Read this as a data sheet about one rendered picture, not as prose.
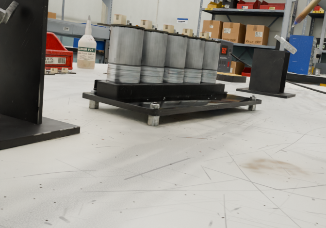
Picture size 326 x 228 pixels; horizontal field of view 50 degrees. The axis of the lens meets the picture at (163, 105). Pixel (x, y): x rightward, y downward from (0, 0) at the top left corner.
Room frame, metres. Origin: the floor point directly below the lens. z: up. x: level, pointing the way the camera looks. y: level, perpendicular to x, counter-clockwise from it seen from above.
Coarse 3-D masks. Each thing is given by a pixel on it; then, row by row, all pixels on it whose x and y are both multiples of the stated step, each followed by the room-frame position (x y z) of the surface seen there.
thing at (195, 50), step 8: (192, 40) 0.32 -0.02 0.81; (200, 40) 0.32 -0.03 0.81; (192, 48) 0.32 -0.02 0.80; (200, 48) 0.32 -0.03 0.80; (192, 56) 0.32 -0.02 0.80; (200, 56) 0.32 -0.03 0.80; (192, 64) 0.32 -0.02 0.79; (200, 64) 0.32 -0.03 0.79; (184, 72) 0.32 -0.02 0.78; (192, 72) 0.32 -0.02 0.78; (200, 72) 0.32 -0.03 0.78; (184, 80) 0.32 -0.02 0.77; (192, 80) 0.32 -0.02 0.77; (200, 80) 0.32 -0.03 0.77
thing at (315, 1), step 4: (312, 0) 0.45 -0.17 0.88; (316, 0) 0.45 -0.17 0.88; (320, 0) 0.45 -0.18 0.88; (312, 4) 0.45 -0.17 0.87; (316, 4) 0.45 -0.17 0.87; (308, 8) 0.45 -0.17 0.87; (312, 8) 0.45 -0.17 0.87; (304, 12) 0.45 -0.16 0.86; (308, 12) 0.45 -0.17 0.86; (300, 16) 0.45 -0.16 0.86; (304, 16) 0.45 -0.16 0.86; (296, 20) 0.46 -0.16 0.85; (300, 20) 0.46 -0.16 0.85
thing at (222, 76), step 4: (220, 72) 0.78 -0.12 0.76; (216, 76) 0.74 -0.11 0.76; (220, 76) 0.74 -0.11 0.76; (224, 76) 0.73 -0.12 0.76; (228, 76) 0.72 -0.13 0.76; (232, 76) 0.72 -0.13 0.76; (236, 76) 0.72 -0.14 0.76; (240, 76) 0.74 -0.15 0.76; (244, 76) 0.75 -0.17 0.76; (220, 80) 0.73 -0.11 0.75; (224, 80) 0.73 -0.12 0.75; (228, 80) 0.72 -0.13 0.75; (232, 80) 0.72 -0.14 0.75; (236, 80) 0.73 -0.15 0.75; (240, 80) 0.74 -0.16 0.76; (244, 80) 0.75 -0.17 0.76
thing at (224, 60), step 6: (222, 42) 0.94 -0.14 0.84; (228, 42) 0.99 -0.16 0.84; (222, 48) 0.95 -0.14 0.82; (228, 48) 0.99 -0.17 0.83; (222, 54) 0.96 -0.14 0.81; (228, 54) 1.00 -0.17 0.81; (222, 60) 0.96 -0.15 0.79; (228, 60) 1.01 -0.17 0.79; (222, 66) 0.97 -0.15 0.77; (228, 66) 1.01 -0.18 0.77; (228, 72) 1.02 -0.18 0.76
